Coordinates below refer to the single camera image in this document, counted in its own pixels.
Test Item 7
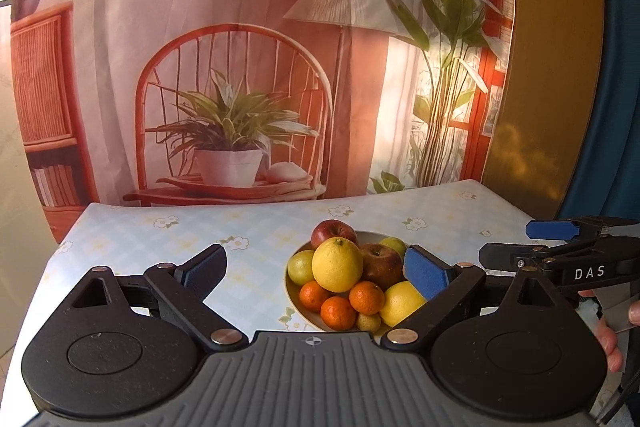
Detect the person's right hand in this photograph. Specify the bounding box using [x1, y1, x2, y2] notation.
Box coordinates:
[577, 289, 640, 374]

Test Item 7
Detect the cream round plate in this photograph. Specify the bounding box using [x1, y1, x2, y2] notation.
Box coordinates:
[285, 229, 427, 334]

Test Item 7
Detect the printed backdrop cloth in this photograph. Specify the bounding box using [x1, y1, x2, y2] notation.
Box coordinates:
[10, 0, 518, 243]

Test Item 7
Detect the yellow-green citrus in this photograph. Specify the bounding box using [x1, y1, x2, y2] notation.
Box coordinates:
[380, 237, 407, 258]
[287, 250, 317, 285]

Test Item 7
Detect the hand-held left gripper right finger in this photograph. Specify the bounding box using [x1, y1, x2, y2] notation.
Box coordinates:
[381, 245, 568, 350]

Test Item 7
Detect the floral tablecloth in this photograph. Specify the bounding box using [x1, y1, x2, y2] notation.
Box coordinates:
[27, 179, 581, 338]

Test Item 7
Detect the orange mandarin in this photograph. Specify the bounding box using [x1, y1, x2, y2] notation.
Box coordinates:
[348, 280, 386, 315]
[299, 280, 331, 314]
[320, 296, 357, 330]

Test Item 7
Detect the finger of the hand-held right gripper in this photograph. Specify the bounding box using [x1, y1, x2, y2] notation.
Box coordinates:
[527, 216, 640, 242]
[479, 243, 553, 270]

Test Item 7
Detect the yellow lemon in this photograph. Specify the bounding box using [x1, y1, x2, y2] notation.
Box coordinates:
[312, 238, 364, 293]
[380, 281, 427, 328]

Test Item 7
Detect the black wrist strap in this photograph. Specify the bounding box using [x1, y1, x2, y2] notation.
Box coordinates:
[595, 367, 640, 427]

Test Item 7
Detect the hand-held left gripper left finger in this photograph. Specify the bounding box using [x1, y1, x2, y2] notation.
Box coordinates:
[70, 243, 248, 351]

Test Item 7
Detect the wooden board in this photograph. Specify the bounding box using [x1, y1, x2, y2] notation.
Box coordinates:
[482, 0, 603, 210]

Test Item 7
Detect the teal fabric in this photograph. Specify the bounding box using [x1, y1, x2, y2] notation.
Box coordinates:
[555, 0, 640, 223]

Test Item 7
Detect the russet red apple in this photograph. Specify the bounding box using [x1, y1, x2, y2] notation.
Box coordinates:
[360, 243, 405, 290]

